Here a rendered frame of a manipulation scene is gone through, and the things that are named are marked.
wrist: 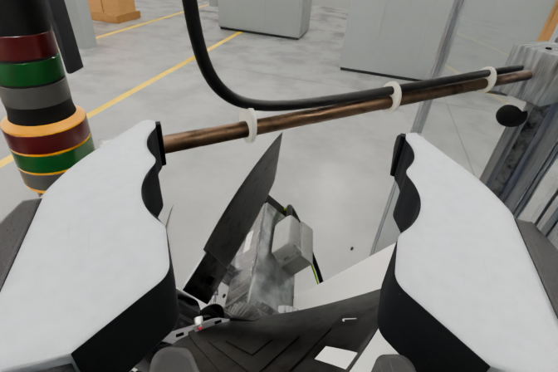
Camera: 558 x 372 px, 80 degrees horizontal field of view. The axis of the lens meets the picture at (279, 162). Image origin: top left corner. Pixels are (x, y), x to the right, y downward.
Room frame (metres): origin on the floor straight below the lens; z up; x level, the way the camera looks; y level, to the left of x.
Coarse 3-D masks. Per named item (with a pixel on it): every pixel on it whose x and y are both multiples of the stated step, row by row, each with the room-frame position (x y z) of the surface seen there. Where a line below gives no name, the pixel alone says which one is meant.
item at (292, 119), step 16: (480, 80) 0.42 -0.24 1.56; (512, 80) 0.45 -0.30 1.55; (384, 96) 0.33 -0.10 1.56; (416, 96) 0.35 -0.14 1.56; (432, 96) 0.37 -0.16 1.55; (304, 112) 0.28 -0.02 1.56; (320, 112) 0.28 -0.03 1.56; (336, 112) 0.29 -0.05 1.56; (352, 112) 0.30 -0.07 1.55; (368, 112) 0.32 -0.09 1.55; (208, 128) 0.23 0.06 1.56; (224, 128) 0.23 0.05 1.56; (240, 128) 0.24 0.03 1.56; (272, 128) 0.25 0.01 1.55; (288, 128) 0.26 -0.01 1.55; (176, 144) 0.21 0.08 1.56; (192, 144) 0.22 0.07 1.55; (208, 144) 0.22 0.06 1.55
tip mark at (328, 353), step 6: (324, 348) 0.15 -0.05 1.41; (330, 348) 0.15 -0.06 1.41; (336, 348) 0.15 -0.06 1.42; (324, 354) 0.14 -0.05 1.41; (330, 354) 0.14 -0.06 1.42; (336, 354) 0.14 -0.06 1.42; (342, 354) 0.14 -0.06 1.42; (348, 354) 0.14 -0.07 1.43; (354, 354) 0.14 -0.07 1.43; (324, 360) 0.14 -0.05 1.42; (330, 360) 0.13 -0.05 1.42; (336, 360) 0.13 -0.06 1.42; (342, 360) 0.13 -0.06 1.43; (348, 360) 0.13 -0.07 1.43; (342, 366) 0.13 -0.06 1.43
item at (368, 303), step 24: (288, 312) 0.24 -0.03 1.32; (312, 312) 0.22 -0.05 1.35; (336, 312) 0.20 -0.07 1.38; (360, 312) 0.19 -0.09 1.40; (192, 336) 0.21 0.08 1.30; (216, 336) 0.20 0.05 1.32; (240, 336) 0.19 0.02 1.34; (264, 336) 0.18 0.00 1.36; (288, 336) 0.17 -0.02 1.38; (312, 336) 0.17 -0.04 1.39; (336, 336) 0.16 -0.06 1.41; (360, 336) 0.15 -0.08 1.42; (216, 360) 0.16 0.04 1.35; (240, 360) 0.15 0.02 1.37; (264, 360) 0.15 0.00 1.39; (288, 360) 0.14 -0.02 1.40; (312, 360) 0.14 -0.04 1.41
